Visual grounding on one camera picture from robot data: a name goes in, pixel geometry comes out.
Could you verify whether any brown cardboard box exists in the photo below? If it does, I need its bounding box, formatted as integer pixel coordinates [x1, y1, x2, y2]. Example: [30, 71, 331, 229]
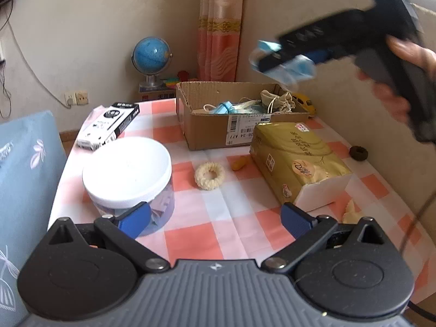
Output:
[176, 81, 309, 151]

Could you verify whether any small orange soft object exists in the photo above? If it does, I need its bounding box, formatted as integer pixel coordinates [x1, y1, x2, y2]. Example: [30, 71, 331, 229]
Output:
[231, 156, 248, 171]

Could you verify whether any gold tissue paper pack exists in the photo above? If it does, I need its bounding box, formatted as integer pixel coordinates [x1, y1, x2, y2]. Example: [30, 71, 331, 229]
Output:
[250, 123, 353, 213]

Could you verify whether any wall power socket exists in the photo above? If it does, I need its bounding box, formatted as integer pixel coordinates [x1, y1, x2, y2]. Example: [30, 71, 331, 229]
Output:
[64, 91, 89, 106]

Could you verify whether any blue desk globe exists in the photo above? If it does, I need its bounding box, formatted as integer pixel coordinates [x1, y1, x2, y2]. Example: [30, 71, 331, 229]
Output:
[131, 36, 173, 91]

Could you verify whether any beige cloth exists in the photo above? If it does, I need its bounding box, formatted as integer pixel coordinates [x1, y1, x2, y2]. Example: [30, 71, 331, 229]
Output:
[341, 199, 363, 225]

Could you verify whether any beige drawstring pouch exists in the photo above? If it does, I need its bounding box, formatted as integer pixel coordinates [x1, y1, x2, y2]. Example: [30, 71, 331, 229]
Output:
[260, 89, 296, 114]

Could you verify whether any cream hair scrunchie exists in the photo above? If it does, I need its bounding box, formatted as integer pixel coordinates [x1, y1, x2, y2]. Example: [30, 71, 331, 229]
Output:
[194, 162, 225, 190]

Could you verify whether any pink checkered tablecloth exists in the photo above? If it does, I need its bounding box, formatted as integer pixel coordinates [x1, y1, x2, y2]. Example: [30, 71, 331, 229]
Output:
[47, 98, 432, 301]

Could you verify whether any person right hand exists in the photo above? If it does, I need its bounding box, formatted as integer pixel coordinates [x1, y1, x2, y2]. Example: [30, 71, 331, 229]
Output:
[356, 36, 435, 132]

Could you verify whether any yellow toy car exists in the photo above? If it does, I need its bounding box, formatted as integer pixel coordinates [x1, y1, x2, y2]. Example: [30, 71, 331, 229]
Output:
[292, 92, 316, 117]

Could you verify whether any blue floral cushion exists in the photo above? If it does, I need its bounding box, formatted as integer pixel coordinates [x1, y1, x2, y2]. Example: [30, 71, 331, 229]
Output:
[1, 111, 66, 326]

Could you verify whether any clear jar white lid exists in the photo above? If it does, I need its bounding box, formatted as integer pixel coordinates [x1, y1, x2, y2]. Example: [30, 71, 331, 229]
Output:
[82, 137, 175, 237]

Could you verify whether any light blue cloth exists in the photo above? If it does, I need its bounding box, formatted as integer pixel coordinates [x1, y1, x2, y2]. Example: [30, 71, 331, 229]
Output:
[249, 40, 316, 87]

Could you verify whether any dark brown hair scrunchie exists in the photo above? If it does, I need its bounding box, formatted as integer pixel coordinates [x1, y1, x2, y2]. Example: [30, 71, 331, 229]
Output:
[349, 146, 369, 162]

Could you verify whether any black white flat box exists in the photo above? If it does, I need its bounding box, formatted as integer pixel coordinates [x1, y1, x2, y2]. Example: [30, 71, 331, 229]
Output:
[76, 103, 140, 151]

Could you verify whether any pink orange curtain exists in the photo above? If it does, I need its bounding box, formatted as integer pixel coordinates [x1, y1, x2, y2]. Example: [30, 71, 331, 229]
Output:
[197, 0, 243, 82]

